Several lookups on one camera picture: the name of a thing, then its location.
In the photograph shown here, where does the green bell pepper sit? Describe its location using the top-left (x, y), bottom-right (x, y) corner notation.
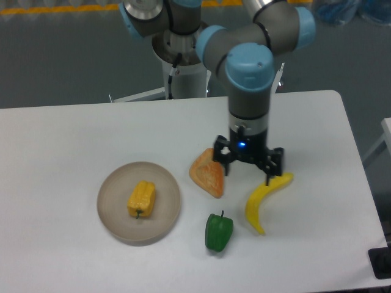
top-left (205, 210), bottom-right (234, 253)

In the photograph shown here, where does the white base frame bar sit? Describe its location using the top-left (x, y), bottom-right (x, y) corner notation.
top-left (108, 87), bottom-right (166, 103)

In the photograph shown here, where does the yellow bell pepper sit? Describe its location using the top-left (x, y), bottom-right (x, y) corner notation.
top-left (127, 181), bottom-right (156, 219)

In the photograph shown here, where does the blue plastic bag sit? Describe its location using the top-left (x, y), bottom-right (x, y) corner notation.
top-left (313, 0), bottom-right (390, 26)

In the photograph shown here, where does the black device at table edge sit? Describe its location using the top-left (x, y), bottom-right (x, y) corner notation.
top-left (368, 247), bottom-right (390, 280)

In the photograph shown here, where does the black cable on pedestal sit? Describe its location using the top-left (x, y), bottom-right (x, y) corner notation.
top-left (166, 52), bottom-right (183, 100)

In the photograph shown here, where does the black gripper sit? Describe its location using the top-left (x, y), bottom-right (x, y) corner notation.
top-left (213, 129), bottom-right (284, 186)

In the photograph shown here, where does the white frame leg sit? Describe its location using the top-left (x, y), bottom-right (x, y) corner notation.
top-left (271, 62), bottom-right (285, 95)

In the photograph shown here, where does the beige round plate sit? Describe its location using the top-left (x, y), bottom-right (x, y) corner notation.
top-left (97, 162), bottom-right (181, 245)

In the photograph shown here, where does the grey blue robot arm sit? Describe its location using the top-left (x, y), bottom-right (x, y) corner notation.
top-left (119, 1), bottom-right (316, 178)

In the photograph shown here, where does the orange pepper slice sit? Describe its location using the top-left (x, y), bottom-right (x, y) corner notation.
top-left (189, 148), bottom-right (224, 198)

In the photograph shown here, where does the yellow banana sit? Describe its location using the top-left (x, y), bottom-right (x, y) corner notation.
top-left (244, 172), bottom-right (294, 235)

